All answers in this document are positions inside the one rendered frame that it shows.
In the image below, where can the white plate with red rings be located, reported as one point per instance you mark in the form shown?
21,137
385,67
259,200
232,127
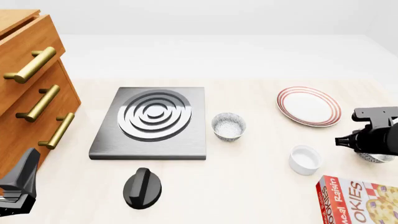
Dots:
306,106

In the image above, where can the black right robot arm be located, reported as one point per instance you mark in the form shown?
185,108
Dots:
373,140

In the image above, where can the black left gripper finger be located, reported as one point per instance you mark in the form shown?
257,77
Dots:
26,172

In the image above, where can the wooden cabinet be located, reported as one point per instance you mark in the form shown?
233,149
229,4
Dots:
18,21

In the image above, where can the round black stove knob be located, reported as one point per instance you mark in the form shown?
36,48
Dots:
142,189

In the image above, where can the patterned black white bowl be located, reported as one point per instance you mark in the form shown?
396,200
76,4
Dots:
374,158
228,128

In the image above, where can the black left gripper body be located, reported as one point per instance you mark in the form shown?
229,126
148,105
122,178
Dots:
14,203

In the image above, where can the flat black stove plate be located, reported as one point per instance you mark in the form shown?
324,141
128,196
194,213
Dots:
155,142

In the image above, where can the small white ramekin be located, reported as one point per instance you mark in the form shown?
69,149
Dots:
304,159

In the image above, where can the red cookies box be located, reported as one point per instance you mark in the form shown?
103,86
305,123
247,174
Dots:
357,203

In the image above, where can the wide wooden drawer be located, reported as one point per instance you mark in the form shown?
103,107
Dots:
18,46

